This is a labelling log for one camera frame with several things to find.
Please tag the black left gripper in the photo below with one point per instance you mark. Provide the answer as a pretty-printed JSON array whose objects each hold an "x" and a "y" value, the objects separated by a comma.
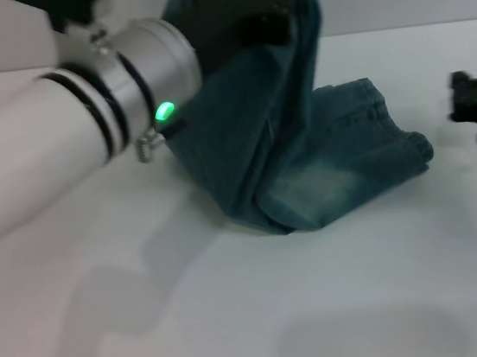
[{"x": 215, "y": 24}]

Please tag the blue denim shorts with cartoon print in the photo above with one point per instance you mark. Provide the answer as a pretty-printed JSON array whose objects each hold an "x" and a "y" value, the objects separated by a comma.
[{"x": 287, "y": 146}]

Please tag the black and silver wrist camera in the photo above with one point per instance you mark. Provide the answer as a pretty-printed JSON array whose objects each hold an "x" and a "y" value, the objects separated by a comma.
[{"x": 65, "y": 8}]

